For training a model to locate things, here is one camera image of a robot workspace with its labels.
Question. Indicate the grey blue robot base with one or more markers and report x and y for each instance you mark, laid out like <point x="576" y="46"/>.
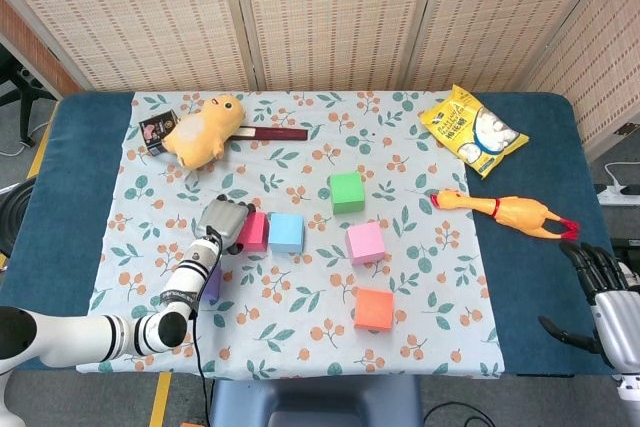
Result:
<point x="315" y="402"/>

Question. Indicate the black round drum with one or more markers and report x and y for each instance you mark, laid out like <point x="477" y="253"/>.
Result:
<point x="10" y="217"/>

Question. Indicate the yellow rubber chicken toy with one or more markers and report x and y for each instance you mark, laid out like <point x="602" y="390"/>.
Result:
<point x="515" y="209"/>

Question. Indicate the hot pink foam cube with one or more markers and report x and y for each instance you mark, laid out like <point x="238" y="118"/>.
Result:
<point x="255" y="232"/>

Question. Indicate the yellow marshmallow bag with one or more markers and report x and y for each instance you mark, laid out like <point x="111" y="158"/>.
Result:
<point x="460" y="127"/>

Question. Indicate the green foam cube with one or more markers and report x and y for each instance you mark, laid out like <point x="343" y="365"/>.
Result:
<point x="347" y="192"/>

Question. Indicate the bamboo folding screen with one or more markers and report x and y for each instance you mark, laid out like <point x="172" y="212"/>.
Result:
<point x="325" y="22"/>

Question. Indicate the orange foam cube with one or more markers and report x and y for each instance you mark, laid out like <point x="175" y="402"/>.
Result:
<point x="374" y="309"/>

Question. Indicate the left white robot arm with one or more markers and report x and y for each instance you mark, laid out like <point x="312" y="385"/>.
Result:
<point x="75" y="339"/>

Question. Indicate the white power strip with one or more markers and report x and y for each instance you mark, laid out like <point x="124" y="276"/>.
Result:
<point x="617" y="194"/>

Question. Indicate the dark blue table cover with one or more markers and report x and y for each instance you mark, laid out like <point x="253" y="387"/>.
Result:
<point x="75" y="197"/>

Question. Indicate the long dark red box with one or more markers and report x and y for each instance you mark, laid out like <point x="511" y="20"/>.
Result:
<point x="280" y="133"/>

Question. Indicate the light blue foam cube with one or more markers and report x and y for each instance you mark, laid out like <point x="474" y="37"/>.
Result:
<point x="287" y="234"/>

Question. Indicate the small black printed box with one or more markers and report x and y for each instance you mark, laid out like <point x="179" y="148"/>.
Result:
<point x="152" y="129"/>

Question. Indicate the black office chair base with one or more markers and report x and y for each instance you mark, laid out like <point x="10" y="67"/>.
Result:
<point x="27" y="92"/>

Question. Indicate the floral print tablecloth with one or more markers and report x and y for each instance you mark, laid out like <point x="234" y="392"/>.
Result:
<point x="300" y="297"/>

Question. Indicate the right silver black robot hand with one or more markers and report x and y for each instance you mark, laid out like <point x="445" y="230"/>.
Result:
<point x="620" y="327"/>

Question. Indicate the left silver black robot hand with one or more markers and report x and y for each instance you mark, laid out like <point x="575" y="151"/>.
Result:
<point x="222" y="219"/>

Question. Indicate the purple foam cube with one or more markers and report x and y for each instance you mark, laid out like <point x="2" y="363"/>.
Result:
<point x="214" y="287"/>

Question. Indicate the yellow plush animal toy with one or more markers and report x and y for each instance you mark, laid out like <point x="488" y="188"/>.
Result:
<point x="200" y="134"/>

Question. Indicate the light pink foam cube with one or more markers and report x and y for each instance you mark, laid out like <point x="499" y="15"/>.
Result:
<point x="365" y="242"/>

